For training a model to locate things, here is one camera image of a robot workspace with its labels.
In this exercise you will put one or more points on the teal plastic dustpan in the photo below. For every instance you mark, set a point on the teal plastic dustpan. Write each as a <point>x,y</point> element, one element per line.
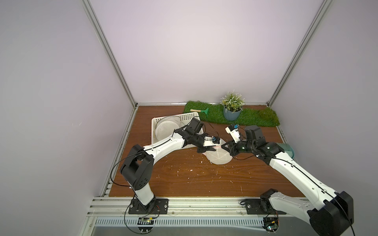
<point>288,149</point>

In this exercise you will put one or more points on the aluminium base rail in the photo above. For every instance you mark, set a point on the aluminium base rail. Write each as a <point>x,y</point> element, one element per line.
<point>173,212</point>

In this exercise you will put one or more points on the green artificial grass mat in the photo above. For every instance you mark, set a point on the green artificial grass mat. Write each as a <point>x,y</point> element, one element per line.
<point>260,116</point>

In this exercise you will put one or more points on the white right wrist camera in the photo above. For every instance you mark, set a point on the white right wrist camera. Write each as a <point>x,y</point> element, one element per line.
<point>233,131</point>

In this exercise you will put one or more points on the green rake with wooden handle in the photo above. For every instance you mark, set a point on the green rake with wooden handle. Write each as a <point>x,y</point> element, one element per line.
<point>200,111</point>

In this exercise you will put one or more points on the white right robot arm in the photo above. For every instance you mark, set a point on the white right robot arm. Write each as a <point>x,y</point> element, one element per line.
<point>330,213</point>

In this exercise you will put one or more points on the white perforated plastic basket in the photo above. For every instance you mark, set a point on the white perforated plastic basket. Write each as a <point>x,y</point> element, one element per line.
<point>185,120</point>

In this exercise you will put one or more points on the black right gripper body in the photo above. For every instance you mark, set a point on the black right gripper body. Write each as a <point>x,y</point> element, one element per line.
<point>234,146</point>

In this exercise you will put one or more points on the artificial plant in teal pot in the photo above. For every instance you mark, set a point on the artificial plant in teal pot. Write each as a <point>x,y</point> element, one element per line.
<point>232,105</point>

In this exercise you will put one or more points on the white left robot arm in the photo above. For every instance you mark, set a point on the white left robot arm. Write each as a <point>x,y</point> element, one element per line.
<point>138,166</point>

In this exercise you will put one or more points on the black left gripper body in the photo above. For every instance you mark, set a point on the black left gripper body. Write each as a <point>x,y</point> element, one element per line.
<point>198,142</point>

